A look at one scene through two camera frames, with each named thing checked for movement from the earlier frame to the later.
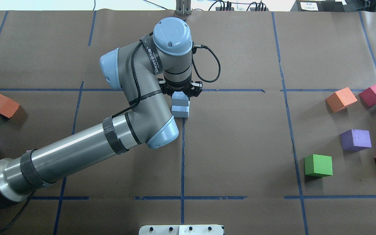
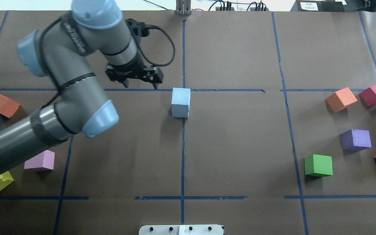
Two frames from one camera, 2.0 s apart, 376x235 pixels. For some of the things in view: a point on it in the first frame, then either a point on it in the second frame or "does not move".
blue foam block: [180, 111] does not move
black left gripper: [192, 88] → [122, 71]
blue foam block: [179, 98] does not move
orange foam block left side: [3, 104] does not move
